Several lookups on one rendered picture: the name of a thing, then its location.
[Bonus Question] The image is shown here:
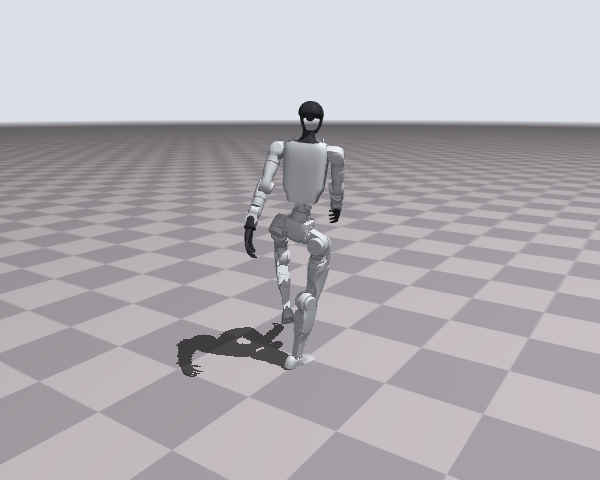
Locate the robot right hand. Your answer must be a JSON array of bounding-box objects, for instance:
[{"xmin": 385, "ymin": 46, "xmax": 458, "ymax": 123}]
[{"xmin": 329, "ymin": 209, "xmax": 342, "ymax": 223}]

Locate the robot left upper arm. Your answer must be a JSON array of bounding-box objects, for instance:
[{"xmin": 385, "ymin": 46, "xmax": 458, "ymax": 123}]
[{"xmin": 258, "ymin": 141, "xmax": 287, "ymax": 195}]

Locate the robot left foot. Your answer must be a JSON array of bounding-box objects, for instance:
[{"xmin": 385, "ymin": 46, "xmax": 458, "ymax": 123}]
[{"xmin": 281, "ymin": 308, "xmax": 294, "ymax": 324}]

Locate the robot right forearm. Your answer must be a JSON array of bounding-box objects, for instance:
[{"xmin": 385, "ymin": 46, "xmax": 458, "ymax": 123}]
[{"xmin": 330, "ymin": 183, "xmax": 344, "ymax": 211}]

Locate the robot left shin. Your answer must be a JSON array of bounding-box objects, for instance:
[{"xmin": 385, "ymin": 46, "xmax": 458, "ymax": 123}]
[{"xmin": 274, "ymin": 250, "xmax": 290, "ymax": 310}]

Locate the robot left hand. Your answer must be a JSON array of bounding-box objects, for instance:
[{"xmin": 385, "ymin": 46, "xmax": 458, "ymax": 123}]
[{"xmin": 244, "ymin": 216, "xmax": 257, "ymax": 258}]

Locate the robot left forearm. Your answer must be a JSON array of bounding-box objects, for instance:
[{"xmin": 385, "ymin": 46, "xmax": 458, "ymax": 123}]
[{"xmin": 245, "ymin": 179, "xmax": 267, "ymax": 227}]

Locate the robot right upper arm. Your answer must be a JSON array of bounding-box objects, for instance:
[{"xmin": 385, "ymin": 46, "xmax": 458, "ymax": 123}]
[{"xmin": 327, "ymin": 146, "xmax": 345, "ymax": 196}]

